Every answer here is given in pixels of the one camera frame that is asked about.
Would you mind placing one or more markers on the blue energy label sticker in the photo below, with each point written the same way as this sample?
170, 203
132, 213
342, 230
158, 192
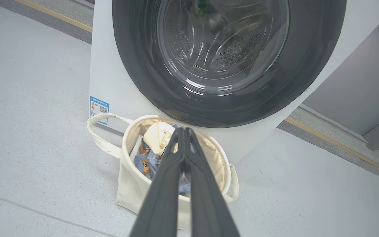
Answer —
99, 110

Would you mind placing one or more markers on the blue patterned garment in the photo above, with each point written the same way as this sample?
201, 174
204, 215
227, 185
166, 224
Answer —
146, 161

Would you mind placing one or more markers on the white front-load washing machine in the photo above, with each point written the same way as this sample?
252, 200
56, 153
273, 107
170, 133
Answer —
110, 65

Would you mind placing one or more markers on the cream canvas laundry basket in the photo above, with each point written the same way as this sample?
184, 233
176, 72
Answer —
130, 191

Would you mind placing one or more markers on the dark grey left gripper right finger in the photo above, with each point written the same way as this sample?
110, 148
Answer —
209, 204

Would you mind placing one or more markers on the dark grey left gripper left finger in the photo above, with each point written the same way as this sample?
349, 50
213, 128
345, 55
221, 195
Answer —
163, 197

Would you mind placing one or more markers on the black round glass washer door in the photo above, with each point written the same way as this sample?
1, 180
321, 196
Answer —
137, 59

